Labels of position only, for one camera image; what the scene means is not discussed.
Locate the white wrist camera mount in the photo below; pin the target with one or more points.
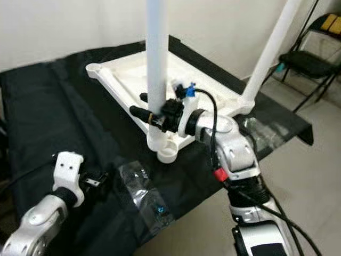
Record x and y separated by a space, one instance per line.
189 125
66 168

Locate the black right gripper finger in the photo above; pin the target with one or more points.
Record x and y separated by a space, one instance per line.
145 98
145 116

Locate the white plastic table top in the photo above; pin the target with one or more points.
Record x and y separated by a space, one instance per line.
122 80

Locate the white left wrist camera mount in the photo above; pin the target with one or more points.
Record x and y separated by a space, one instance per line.
66 168

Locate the black folding chair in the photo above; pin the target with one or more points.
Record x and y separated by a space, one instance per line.
303 61

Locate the clear tape patch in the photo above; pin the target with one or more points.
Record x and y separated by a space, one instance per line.
144 197
264 136

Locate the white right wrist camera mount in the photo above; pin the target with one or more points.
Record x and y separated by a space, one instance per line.
189 125

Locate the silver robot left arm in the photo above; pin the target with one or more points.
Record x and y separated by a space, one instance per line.
37 224

